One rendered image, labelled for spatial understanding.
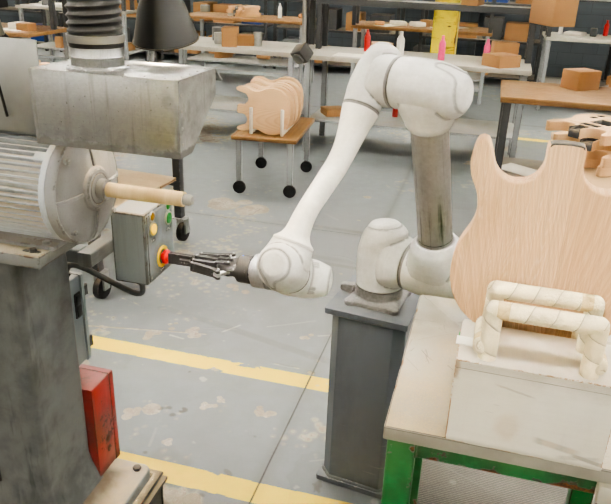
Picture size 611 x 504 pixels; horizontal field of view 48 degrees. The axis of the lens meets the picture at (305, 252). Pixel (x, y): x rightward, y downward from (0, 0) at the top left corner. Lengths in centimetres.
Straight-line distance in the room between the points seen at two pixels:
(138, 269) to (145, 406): 122
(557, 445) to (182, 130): 87
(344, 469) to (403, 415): 120
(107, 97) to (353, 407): 144
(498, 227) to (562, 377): 30
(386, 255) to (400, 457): 88
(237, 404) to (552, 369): 189
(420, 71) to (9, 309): 112
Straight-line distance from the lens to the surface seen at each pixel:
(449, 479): 268
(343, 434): 246
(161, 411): 294
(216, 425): 284
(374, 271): 216
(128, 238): 182
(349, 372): 231
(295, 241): 158
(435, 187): 189
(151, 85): 128
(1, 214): 160
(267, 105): 525
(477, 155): 130
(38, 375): 182
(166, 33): 146
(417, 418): 137
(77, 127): 137
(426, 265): 202
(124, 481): 220
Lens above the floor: 174
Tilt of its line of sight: 24 degrees down
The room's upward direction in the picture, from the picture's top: 2 degrees clockwise
